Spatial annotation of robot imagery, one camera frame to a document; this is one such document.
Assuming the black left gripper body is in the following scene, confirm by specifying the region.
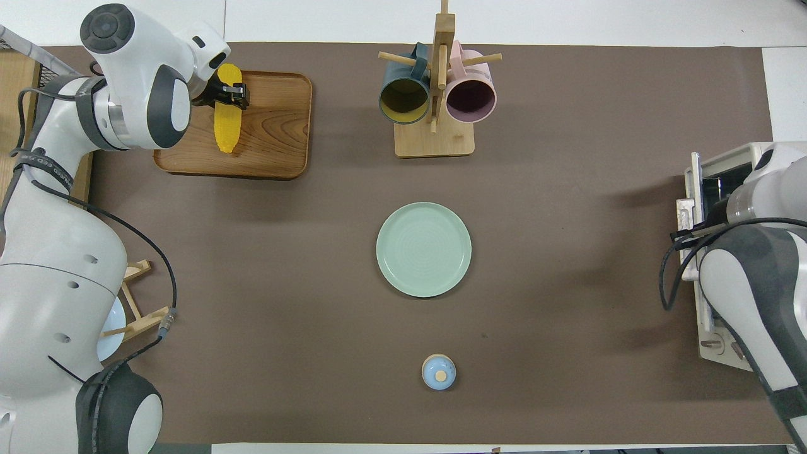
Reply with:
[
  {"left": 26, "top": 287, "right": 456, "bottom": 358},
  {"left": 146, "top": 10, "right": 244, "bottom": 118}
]
[{"left": 192, "top": 79, "right": 248, "bottom": 107}]

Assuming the yellow corn cob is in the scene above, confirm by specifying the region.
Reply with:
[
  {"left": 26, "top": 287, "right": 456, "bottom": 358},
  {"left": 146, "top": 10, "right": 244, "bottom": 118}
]
[{"left": 213, "top": 63, "right": 244, "bottom": 154}]

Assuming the light green plate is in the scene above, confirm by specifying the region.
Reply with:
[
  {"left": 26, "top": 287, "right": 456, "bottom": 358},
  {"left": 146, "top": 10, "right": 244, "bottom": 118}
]
[{"left": 376, "top": 202, "right": 473, "bottom": 298}]

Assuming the oven door with glass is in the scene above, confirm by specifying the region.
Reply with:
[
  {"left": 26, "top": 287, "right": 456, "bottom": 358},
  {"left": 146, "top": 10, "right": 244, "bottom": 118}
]
[{"left": 676, "top": 151, "right": 751, "bottom": 338}]

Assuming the white toaster oven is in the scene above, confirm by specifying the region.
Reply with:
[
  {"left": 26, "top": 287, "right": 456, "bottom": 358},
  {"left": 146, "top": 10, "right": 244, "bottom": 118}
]
[{"left": 676, "top": 142, "right": 807, "bottom": 373}]

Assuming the wooden serving tray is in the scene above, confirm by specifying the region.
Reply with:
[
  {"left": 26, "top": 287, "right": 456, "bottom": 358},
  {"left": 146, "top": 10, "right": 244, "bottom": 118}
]
[{"left": 153, "top": 68, "right": 313, "bottom": 181}]

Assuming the dark blue mug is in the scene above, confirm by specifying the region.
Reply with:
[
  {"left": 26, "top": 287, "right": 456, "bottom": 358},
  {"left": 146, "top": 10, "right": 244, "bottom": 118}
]
[{"left": 378, "top": 43, "right": 432, "bottom": 125}]

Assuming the wooden mug rack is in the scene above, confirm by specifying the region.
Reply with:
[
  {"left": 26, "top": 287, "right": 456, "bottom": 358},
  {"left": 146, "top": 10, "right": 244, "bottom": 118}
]
[{"left": 378, "top": 0, "right": 503, "bottom": 158}]

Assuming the pink mug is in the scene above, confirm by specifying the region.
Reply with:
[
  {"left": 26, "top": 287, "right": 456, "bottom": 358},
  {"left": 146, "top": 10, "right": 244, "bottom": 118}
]
[{"left": 445, "top": 42, "right": 498, "bottom": 124}]

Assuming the wooden plate rack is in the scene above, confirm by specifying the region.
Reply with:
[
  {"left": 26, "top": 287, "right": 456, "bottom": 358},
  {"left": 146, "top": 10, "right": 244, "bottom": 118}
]
[{"left": 104, "top": 259, "right": 174, "bottom": 344}]

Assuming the light blue plate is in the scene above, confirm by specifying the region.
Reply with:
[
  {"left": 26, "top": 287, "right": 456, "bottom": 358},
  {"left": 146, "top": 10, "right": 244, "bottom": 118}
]
[{"left": 95, "top": 296, "right": 125, "bottom": 362}]

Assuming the small blue bell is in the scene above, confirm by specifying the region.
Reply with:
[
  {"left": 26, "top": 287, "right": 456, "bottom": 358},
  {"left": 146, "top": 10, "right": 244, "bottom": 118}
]
[{"left": 421, "top": 354, "right": 457, "bottom": 391}]

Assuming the brown table mat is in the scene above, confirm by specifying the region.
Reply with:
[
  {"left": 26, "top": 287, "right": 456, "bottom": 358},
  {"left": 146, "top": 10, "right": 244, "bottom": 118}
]
[{"left": 0, "top": 43, "right": 795, "bottom": 445}]

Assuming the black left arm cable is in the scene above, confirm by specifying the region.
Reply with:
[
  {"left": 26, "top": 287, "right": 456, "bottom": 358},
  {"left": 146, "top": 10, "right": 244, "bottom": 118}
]
[{"left": 13, "top": 88, "right": 178, "bottom": 379}]

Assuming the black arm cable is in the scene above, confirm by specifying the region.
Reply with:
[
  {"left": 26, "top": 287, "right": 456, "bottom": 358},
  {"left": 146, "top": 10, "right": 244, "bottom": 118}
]
[
  {"left": 659, "top": 218, "right": 807, "bottom": 311},
  {"left": 13, "top": 88, "right": 178, "bottom": 379}
]

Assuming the wire basket with wooden shelves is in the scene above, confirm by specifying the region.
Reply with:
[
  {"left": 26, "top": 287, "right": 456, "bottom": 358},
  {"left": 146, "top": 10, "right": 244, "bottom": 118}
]
[{"left": 0, "top": 25, "right": 95, "bottom": 209}]

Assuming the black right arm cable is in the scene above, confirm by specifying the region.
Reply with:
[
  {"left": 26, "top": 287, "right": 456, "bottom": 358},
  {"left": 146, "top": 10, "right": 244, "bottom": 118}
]
[{"left": 659, "top": 218, "right": 807, "bottom": 311}]

